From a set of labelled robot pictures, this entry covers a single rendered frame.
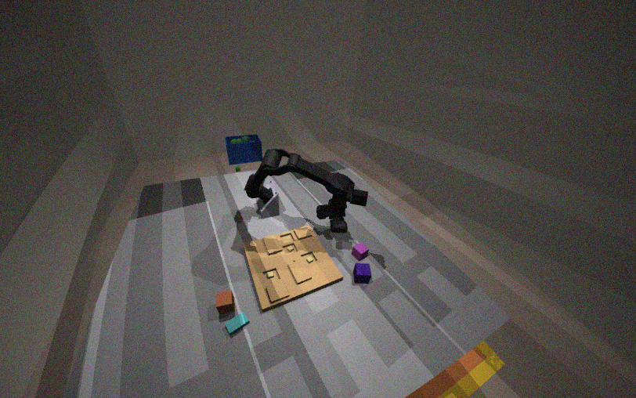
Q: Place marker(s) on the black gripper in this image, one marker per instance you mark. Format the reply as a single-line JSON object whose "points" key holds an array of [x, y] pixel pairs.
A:
{"points": [[338, 224]]}

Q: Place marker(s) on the teal rectangular block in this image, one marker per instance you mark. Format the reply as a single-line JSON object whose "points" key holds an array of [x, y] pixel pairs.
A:
{"points": [[237, 323]]}

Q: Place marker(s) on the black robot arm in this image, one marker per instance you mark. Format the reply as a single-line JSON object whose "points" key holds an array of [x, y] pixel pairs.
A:
{"points": [[340, 185]]}

